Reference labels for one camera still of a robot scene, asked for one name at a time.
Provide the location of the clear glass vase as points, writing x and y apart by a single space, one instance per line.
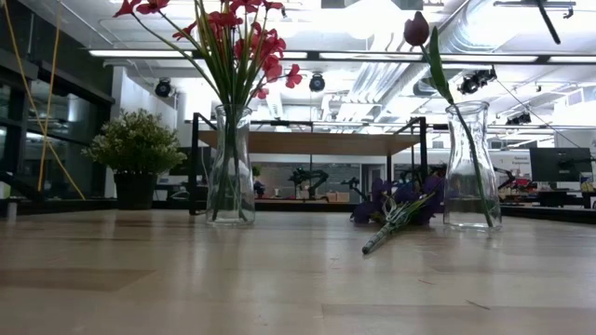
458 186
230 205

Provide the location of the purple artificial flower bunch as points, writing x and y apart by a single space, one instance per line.
396 215

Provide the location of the red artificial flower bunch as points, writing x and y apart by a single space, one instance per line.
272 44
151 5

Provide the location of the dark red artificial tulip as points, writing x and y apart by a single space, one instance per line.
415 29

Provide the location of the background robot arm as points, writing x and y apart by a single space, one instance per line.
307 177

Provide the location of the potted plant with white flowers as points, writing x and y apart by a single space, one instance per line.
135 144

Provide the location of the cardboard boxes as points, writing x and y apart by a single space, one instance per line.
337 197

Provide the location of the black round ceiling speaker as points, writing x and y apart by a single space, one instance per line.
163 88
317 83

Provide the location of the long ceiling light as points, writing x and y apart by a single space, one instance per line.
372 56
139 53
489 58

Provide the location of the dark computer monitor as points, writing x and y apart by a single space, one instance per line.
559 165

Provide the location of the black overhead pole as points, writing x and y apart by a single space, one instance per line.
549 25

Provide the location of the wooden shelf with black frame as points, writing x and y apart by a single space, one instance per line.
316 143

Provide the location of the black ceiling camera cluster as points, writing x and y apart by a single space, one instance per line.
475 83

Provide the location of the black aluminium table frame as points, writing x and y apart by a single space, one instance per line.
549 214

